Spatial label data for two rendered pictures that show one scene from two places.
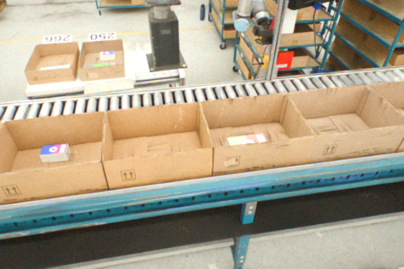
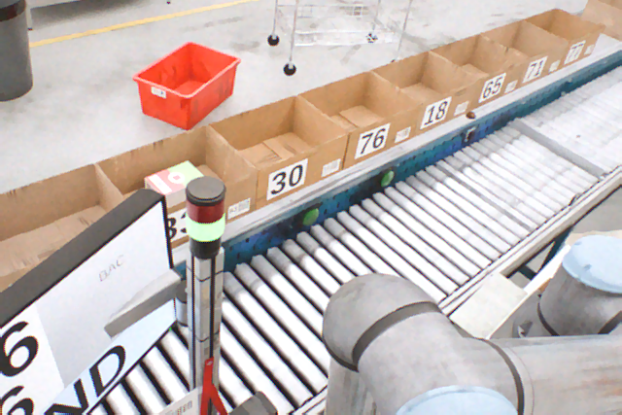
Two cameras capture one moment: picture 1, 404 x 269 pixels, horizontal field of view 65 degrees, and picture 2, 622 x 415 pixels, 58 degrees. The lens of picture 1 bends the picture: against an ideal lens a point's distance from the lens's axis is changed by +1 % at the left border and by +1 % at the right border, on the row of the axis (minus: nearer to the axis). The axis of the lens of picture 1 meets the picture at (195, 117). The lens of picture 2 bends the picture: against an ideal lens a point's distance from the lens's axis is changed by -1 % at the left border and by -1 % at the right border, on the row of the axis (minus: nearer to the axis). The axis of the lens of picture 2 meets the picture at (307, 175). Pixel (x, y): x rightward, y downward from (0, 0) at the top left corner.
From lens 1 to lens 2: 240 cm
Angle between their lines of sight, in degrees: 96
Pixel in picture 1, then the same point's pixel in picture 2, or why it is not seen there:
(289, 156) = (123, 176)
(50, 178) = (328, 92)
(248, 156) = (170, 152)
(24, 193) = (345, 98)
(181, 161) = (235, 124)
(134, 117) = (324, 153)
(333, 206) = not seen: hidden behind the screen
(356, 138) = (37, 191)
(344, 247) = not seen: outside the picture
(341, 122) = not seen: hidden behind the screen
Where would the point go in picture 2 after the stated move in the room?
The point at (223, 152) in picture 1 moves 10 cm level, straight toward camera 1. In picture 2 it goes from (196, 134) to (189, 119)
